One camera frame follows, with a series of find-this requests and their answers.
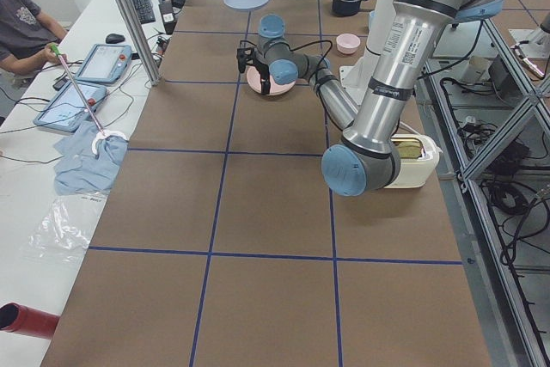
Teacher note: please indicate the pink plate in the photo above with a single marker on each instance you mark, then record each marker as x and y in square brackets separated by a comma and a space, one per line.
[253, 81]

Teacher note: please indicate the pink bowl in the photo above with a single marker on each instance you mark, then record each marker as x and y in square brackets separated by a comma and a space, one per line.
[347, 43]

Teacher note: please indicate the black keyboard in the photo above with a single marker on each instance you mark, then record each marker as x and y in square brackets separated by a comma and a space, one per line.
[144, 10]

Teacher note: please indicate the light blue cup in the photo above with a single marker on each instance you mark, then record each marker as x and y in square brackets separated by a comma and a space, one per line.
[372, 15]

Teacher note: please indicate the black computer mouse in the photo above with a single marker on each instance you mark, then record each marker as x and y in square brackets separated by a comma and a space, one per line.
[114, 38]

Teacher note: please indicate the toast slice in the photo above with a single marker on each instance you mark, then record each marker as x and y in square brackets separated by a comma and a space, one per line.
[409, 148]

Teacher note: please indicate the upper teach pendant tablet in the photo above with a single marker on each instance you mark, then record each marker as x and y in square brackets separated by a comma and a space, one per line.
[105, 64]

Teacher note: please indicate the teach pendant tablet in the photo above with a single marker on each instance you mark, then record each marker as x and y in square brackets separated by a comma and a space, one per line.
[66, 111]
[105, 64]

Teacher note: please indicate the pink reacher grabber stick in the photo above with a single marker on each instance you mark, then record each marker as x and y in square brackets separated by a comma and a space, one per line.
[102, 133]

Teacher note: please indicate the cream toaster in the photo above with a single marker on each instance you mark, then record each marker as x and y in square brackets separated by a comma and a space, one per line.
[415, 172]

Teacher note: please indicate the lower teach pendant tablet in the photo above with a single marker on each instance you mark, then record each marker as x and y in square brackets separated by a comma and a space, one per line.
[66, 111]

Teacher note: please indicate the blue cloth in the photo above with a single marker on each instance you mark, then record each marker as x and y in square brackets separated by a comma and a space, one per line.
[80, 170]

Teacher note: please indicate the seated person grey shirt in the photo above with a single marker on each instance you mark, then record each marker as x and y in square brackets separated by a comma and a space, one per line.
[27, 36]

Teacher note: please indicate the clear plastic bag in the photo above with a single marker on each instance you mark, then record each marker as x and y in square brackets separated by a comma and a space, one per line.
[65, 232]

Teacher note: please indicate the red tube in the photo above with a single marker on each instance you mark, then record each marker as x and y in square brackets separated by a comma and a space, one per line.
[20, 319]

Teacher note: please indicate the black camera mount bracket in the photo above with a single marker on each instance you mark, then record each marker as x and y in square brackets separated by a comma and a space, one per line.
[245, 56]

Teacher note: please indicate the aluminium frame post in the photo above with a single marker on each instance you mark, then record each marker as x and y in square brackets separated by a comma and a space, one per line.
[135, 29]

